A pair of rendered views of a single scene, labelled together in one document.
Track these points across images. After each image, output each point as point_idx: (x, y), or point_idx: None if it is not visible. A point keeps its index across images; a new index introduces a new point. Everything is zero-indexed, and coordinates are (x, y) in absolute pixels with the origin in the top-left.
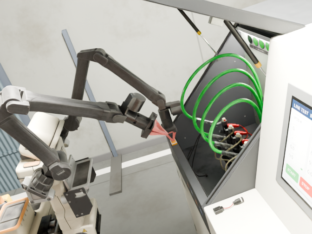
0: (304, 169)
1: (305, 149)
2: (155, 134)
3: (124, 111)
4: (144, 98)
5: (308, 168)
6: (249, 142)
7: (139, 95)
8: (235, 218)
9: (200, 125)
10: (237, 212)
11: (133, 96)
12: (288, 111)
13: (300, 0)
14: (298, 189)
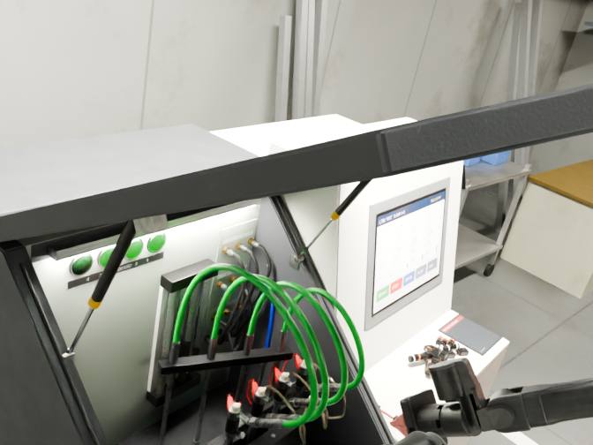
0: (394, 271)
1: (393, 252)
2: None
3: (484, 397)
4: (431, 365)
5: (396, 265)
6: (341, 332)
7: (439, 365)
8: (398, 404)
9: (347, 373)
10: (387, 403)
11: (463, 358)
12: (373, 235)
13: (46, 156)
14: (390, 298)
